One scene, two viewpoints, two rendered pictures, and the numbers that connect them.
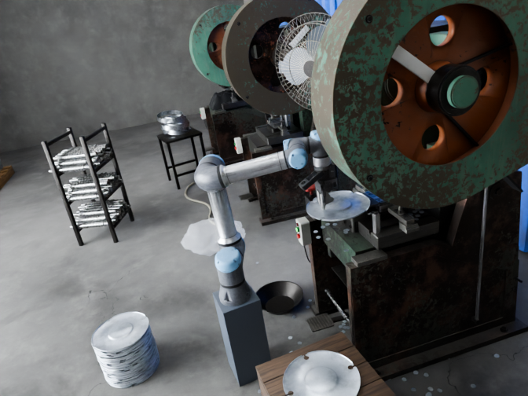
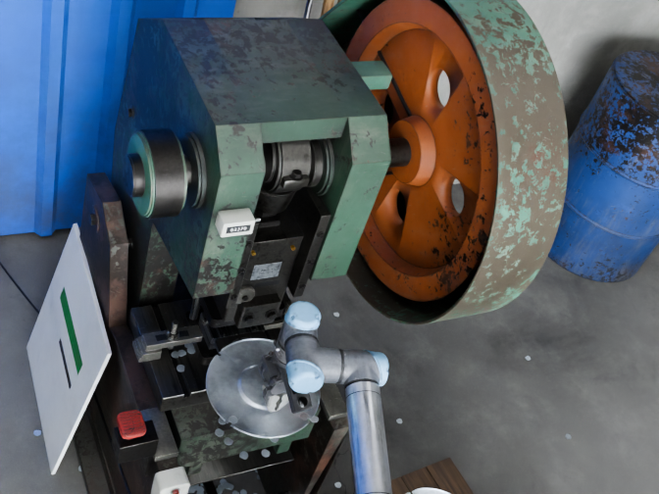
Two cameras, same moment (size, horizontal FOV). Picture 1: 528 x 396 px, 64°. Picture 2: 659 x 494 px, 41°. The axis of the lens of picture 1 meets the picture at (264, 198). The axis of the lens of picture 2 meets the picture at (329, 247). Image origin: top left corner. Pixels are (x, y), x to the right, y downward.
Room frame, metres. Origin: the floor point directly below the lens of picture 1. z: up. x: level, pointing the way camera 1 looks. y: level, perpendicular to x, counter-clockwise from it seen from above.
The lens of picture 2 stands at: (2.32, 0.91, 2.58)
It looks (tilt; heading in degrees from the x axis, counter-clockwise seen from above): 43 degrees down; 244
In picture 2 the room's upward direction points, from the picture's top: 20 degrees clockwise
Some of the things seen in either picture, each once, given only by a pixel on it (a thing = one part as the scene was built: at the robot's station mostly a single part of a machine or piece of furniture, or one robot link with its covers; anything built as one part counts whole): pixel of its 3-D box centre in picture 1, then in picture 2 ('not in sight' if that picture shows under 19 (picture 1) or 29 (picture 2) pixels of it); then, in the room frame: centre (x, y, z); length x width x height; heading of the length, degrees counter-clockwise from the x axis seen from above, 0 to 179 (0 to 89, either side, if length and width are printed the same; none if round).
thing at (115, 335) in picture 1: (120, 330); not in sight; (1.79, 0.84, 0.25); 0.29 x 0.29 x 0.01
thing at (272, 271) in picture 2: not in sight; (257, 265); (1.79, -0.51, 1.04); 0.17 x 0.15 x 0.30; 102
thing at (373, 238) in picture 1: (382, 214); (226, 343); (1.80, -0.55, 0.68); 0.45 x 0.30 x 0.06; 12
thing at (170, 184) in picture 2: not in sight; (165, 172); (2.05, -0.51, 1.31); 0.22 x 0.12 x 0.22; 102
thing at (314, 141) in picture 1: (319, 143); (299, 327); (1.74, -0.27, 1.09); 0.09 x 0.08 x 0.11; 85
